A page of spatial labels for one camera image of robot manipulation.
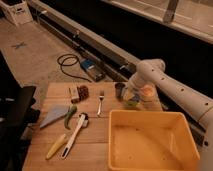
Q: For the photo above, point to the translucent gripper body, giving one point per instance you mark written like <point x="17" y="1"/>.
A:
<point x="129" y="91"/>

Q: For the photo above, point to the blue sponge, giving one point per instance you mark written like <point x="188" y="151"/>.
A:
<point x="135" y="98"/>

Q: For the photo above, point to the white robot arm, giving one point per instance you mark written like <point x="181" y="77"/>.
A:
<point x="196" y="104"/>

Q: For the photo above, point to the dark metal cup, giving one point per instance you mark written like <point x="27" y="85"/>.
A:
<point x="118" y="89"/>

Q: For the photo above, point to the green plastic cup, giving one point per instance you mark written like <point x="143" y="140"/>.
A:
<point x="131" y="105"/>

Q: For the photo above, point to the silver fork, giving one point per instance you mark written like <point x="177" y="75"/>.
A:
<point x="101" y="98"/>

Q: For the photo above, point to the blue power box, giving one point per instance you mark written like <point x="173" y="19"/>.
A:
<point x="92" y="70"/>

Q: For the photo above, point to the brown round object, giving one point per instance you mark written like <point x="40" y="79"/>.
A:
<point x="83" y="92"/>

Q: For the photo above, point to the yellow plastic bin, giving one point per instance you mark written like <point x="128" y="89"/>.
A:
<point x="150" y="141"/>

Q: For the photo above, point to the green pepper toy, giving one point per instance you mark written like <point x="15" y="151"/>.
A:
<point x="72" y="110"/>

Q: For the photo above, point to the grey blue cloth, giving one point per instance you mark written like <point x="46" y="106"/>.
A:
<point x="54" y="113"/>

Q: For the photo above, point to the yellow banana toy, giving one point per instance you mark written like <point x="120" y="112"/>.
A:
<point x="56" y="146"/>

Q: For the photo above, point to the black chair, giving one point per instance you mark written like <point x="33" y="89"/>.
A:
<point x="16" y="113"/>

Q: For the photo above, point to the white crate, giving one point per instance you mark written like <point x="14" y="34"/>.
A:
<point x="18" y="13"/>

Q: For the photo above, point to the white handled brush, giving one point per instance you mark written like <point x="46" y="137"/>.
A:
<point x="82" y="123"/>

